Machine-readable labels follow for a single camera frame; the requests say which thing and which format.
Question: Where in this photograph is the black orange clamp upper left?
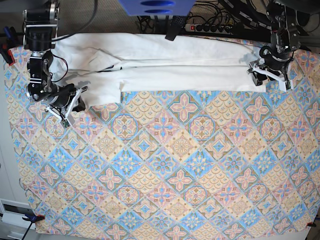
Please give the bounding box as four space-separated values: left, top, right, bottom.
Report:
0 26 16 66

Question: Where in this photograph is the white power strip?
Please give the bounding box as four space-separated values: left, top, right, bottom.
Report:
184 23 234 34

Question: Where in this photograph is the white printed T-shirt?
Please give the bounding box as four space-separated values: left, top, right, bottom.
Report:
49 33 266 107

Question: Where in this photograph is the black orange clamp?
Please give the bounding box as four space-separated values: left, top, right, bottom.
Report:
0 26 16 66
22 214 45 240

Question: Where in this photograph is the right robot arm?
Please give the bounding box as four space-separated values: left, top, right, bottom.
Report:
23 0 88 128

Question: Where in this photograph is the white cabinet drawer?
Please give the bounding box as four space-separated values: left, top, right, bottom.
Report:
0 198 34 240

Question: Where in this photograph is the orange clamp lower right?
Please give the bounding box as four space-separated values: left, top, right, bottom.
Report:
306 222 316 228

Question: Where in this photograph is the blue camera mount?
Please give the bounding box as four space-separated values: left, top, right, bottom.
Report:
118 0 196 16

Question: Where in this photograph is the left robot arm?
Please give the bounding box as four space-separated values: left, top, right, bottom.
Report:
247 0 301 92

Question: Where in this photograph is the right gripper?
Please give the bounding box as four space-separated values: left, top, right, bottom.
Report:
46 83 88 129

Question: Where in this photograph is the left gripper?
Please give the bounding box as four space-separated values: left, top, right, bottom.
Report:
247 54 293 91

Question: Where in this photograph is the patterned tile tablecloth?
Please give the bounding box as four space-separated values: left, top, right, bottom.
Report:
4 47 320 240

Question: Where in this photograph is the black orange clamp lower left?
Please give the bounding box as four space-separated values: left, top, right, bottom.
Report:
22 214 45 240

